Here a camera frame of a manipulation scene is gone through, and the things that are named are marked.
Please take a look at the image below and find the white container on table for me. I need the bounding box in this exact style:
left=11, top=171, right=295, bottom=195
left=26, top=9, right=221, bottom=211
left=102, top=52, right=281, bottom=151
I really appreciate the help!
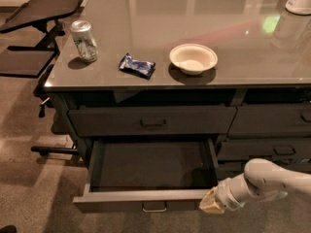
left=285, top=0, right=311, bottom=16

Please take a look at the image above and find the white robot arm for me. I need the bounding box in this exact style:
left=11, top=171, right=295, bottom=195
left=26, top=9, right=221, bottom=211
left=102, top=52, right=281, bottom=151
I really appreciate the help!
left=199, top=158, right=311, bottom=215

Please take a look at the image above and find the white bowl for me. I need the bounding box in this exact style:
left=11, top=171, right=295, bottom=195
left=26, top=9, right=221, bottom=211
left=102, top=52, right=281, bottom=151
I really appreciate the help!
left=169, top=44, right=218, bottom=75

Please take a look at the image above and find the grey cabinet frame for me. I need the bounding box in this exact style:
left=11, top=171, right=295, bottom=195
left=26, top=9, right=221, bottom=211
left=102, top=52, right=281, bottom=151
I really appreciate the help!
left=52, top=85, right=311, bottom=164

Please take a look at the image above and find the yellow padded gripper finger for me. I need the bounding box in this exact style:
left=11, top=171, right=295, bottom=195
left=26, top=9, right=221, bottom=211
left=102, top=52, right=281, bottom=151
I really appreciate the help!
left=199, top=187, right=225, bottom=215

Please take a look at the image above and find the blue snack packet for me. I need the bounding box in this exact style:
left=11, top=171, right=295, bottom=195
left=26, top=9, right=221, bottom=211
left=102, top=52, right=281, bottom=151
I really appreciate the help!
left=119, top=53, right=156, bottom=80

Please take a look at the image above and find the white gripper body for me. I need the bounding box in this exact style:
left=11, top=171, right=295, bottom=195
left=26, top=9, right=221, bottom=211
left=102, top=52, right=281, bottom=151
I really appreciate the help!
left=215, top=174, right=257, bottom=212

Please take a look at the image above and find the silver soda can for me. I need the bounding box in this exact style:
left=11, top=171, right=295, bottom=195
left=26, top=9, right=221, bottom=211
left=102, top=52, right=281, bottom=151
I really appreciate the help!
left=70, top=20, right=98, bottom=62

